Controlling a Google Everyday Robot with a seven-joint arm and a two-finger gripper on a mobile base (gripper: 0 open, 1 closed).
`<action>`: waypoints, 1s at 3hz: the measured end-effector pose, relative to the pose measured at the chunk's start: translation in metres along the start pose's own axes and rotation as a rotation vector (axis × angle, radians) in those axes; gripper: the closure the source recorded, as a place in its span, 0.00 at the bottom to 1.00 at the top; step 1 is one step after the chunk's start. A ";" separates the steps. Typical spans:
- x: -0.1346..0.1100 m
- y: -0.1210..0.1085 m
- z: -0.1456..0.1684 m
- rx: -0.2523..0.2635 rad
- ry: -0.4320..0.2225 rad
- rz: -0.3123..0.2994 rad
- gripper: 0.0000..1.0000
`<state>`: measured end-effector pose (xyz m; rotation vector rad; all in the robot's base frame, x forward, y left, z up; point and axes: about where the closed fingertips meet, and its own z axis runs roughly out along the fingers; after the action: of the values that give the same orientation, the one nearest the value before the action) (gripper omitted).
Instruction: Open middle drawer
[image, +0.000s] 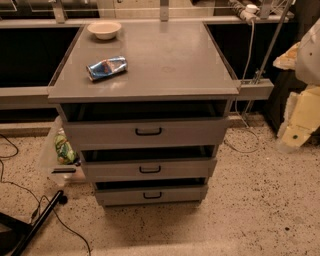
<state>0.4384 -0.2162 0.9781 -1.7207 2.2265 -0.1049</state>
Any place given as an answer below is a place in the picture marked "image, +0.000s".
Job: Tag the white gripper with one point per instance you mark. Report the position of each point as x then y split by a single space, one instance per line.
309 61

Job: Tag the grey drawer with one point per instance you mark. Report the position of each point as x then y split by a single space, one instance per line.
143 134
151 195
149 169

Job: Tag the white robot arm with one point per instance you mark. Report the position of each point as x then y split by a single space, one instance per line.
308 57

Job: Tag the grey drawer cabinet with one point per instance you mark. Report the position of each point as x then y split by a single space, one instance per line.
174 72

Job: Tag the grey bottom drawer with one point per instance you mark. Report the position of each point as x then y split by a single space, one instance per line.
151 195

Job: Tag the grey top drawer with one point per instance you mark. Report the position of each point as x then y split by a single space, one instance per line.
143 134

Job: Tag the white bowl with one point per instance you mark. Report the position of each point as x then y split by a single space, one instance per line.
104 30

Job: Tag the green snack bag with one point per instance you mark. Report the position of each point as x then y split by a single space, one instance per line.
65 153

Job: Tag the clear plastic bin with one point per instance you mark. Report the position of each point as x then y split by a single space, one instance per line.
49 164

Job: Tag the black chair base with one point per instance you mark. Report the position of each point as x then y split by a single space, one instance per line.
15 235

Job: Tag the grey metal frame rail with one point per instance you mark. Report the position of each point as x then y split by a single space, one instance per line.
15 98

